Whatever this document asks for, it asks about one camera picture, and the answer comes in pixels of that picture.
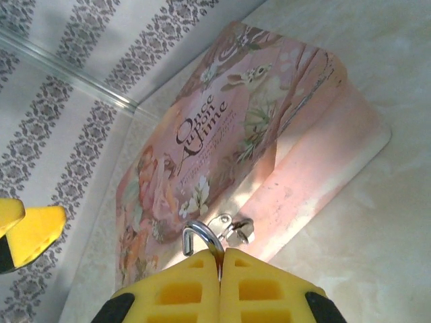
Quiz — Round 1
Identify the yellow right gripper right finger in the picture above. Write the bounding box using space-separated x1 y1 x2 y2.
219 248 347 323

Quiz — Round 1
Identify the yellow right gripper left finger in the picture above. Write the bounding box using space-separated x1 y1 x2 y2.
90 248 222 323

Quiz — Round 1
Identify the silver tin box hasp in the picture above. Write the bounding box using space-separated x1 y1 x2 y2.
208 213 255 245

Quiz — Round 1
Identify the aluminium frame post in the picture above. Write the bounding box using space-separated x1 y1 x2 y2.
0 32 137 114

